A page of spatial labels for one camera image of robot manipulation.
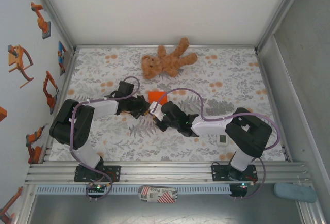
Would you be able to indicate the orange block sticker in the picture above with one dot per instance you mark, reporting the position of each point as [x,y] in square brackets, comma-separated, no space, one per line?
[2,114]

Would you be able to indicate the white digital timer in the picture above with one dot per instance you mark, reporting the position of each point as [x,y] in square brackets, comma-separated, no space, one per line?
[222,141]

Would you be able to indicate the blue and orange machine sticker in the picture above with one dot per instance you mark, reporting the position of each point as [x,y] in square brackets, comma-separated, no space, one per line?
[62,56]

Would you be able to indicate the blue-grey cloth pad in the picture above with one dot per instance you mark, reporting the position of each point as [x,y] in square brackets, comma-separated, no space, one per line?
[295,192]

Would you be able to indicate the aluminium profile frame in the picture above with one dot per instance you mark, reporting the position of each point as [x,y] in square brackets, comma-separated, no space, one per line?
[167,170]

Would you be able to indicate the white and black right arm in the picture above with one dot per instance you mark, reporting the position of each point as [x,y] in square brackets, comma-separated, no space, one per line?
[247,131]

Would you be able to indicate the floral patterned tablecloth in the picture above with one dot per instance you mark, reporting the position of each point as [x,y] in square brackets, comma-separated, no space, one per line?
[180,146]

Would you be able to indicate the brown teddy bear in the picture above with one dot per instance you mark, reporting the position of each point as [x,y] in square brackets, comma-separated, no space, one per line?
[170,58]

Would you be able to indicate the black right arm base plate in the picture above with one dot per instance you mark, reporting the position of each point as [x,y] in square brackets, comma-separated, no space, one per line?
[219,173]

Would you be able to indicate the orange square paper sheet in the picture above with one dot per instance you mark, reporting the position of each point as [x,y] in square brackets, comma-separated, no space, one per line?
[157,97]

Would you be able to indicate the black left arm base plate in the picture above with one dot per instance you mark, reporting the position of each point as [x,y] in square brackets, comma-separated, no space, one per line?
[113,173]

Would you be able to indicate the orange gripper claw sticker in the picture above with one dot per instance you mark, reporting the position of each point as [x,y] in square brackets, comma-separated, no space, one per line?
[15,58]

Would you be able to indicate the small circuit board with LED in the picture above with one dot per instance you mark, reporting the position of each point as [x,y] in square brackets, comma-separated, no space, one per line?
[245,184]
[98,188]

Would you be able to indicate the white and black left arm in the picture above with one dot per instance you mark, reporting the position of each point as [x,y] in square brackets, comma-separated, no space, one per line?
[74,123]

